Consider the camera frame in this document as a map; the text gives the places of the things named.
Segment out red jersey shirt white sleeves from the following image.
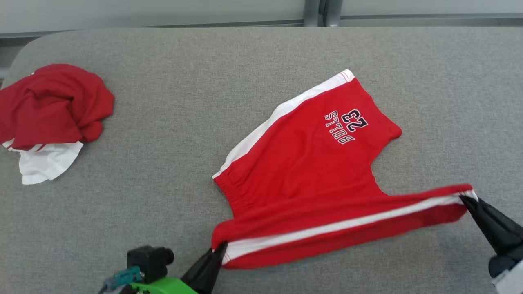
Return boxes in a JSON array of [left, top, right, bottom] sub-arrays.
[[0, 63, 115, 185]]

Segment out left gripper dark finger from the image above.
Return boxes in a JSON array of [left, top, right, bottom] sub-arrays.
[[198, 242, 228, 294], [181, 242, 223, 291]]

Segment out red shorts white side stripes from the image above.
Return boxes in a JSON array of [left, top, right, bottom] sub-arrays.
[[211, 69, 478, 270]]

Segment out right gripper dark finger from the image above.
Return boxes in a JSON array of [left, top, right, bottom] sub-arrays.
[[460, 196, 523, 247], [460, 196, 511, 257]]

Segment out grey fabric sofa cushion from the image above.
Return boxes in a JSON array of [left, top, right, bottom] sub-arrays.
[[0, 27, 523, 294]]

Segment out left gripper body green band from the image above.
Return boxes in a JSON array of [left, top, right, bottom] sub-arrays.
[[118, 278, 199, 294]]

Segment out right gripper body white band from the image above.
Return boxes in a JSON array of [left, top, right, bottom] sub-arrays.
[[489, 245, 523, 294]]

